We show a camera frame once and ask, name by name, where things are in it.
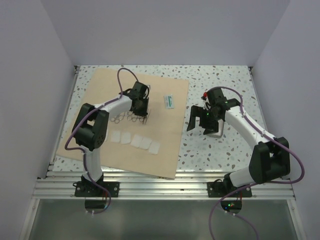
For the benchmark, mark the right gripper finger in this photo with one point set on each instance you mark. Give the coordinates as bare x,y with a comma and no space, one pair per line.
195,112
210,126

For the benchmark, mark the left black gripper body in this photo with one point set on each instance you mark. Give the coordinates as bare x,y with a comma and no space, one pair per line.
140,109

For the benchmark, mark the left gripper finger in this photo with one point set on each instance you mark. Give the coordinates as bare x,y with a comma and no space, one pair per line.
140,119
146,109

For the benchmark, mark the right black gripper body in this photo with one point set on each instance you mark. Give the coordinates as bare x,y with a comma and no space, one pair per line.
208,114

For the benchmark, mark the steel forceps clamp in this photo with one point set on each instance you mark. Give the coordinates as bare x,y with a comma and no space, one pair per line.
133,120

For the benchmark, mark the metal instrument tray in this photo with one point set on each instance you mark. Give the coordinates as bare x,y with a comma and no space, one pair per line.
219,132

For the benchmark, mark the steel scissors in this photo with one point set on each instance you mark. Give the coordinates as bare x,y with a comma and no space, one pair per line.
118,118
129,115

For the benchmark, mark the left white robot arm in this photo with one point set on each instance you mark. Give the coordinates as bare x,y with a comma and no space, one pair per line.
91,125

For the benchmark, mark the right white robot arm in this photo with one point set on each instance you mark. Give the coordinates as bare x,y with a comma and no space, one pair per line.
269,159

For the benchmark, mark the green white packet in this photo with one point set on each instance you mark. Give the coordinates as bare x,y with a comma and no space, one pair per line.
169,101

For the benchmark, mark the beige cloth mat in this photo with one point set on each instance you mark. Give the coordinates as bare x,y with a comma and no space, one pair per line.
166,119

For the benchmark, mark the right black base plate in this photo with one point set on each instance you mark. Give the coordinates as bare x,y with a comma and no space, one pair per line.
219,188

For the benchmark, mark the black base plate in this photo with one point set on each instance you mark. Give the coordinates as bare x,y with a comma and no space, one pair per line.
219,188
87,189

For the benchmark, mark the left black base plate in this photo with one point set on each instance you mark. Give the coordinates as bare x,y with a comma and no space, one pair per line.
87,189

